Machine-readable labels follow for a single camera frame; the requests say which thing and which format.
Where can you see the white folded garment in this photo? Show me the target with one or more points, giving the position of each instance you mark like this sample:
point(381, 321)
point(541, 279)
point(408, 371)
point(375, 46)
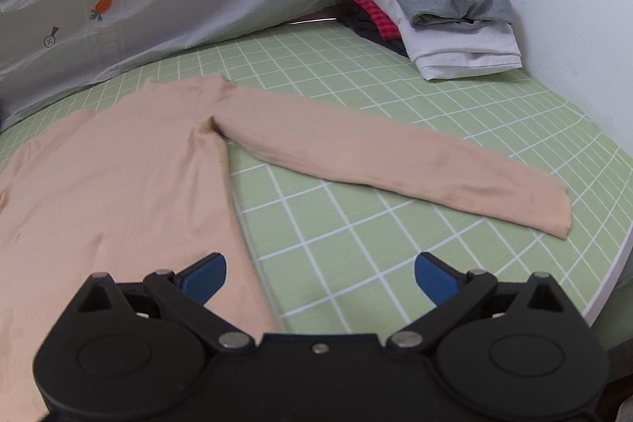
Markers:
point(460, 51)

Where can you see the green grid bed sheet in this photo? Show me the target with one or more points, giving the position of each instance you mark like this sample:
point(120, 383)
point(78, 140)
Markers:
point(395, 244)

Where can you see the peach long-sleeve shirt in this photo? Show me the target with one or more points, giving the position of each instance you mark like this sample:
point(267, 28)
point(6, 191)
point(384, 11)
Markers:
point(123, 179)

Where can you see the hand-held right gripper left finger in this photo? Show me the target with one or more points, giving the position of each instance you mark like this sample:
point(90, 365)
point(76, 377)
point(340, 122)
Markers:
point(202, 278)

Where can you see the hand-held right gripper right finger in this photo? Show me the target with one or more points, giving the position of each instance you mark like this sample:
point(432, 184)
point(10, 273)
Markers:
point(437, 278)

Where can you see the red checked folded garment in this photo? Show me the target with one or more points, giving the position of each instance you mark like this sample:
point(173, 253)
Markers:
point(376, 14)

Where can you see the dark folded garment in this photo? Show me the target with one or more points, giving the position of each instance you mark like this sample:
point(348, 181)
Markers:
point(368, 34)

